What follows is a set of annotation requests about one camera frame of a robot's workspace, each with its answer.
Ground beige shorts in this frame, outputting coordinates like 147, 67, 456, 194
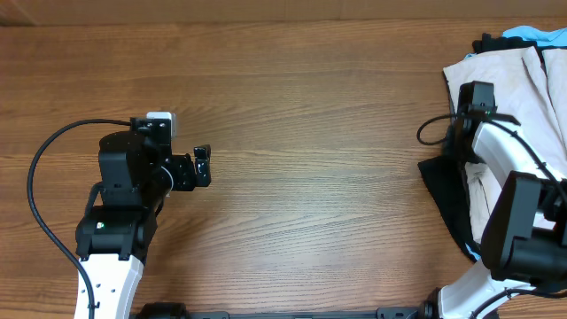
443, 47, 566, 243

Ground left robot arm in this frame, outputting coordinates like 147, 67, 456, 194
74, 130, 211, 318

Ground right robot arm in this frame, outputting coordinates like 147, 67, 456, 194
423, 112, 566, 318

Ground black garment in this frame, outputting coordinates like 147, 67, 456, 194
418, 49, 566, 261

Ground light blue garment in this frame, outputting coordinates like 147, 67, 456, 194
465, 26, 566, 59

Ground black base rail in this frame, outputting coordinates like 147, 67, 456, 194
128, 301, 439, 319

